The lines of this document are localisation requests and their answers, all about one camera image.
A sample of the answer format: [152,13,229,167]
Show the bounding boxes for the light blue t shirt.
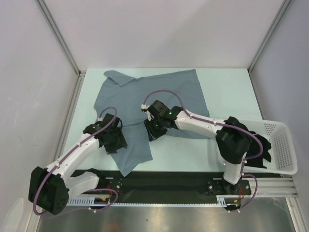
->
[94,69,210,176]

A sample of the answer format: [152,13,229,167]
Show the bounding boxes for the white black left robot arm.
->
[28,114,127,215]

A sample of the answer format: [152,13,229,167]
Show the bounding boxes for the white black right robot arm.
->
[141,100,251,194]

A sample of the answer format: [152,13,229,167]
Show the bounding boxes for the black t shirt in basket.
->
[243,130,273,169]

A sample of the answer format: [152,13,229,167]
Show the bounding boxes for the white perforated plastic basket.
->
[239,118,298,175]

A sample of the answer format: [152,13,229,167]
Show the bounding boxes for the white slotted cable duct left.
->
[67,195,111,207]

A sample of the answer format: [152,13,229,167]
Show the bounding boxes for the white slotted cable duct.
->
[67,195,111,207]
[216,195,242,208]

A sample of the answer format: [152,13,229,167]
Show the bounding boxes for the left aluminium frame post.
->
[35,0,87,80]

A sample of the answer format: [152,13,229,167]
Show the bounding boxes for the aluminium frame post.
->
[247,0,293,75]
[35,0,87,80]

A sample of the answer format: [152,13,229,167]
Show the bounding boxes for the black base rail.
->
[78,170,252,205]

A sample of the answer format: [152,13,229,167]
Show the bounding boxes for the white slotted cable duct right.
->
[216,195,242,208]

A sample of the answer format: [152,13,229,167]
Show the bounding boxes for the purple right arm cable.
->
[141,88,265,215]

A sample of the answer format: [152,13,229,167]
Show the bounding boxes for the aluminium front rail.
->
[241,175,297,198]

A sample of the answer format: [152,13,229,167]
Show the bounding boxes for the right aluminium frame post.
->
[247,0,293,75]

